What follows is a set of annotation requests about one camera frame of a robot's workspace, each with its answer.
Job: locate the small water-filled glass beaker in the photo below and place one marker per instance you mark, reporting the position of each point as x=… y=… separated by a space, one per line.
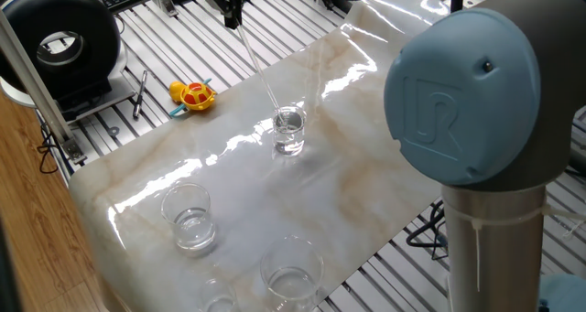
x=289 y=140

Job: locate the yellow orange toy turtle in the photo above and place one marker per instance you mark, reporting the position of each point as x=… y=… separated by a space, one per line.
x=197 y=97

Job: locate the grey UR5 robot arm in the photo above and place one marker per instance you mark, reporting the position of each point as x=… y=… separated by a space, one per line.
x=467 y=101

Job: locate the large glass beaker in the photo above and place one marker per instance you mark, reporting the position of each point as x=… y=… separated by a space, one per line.
x=290 y=284

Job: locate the marble pattern table mat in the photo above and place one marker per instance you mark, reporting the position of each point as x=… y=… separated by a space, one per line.
x=284 y=202

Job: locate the black pen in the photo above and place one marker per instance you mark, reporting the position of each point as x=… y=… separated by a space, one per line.
x=139 y=94

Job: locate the medium glass beaker with water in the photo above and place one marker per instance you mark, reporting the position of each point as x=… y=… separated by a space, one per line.
x=192 y=232

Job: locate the aluminium frame bar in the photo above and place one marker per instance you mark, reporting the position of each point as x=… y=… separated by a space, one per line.
x=36 y=83

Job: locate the tiny empty glass beaker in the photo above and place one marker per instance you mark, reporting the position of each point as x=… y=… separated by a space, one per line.
x=220 y=300

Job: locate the metal washer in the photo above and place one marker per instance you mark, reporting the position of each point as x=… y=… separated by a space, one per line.
x=114 y=131

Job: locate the clear glass stirring rod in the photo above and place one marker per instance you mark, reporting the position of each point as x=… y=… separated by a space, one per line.
x=258 y=69

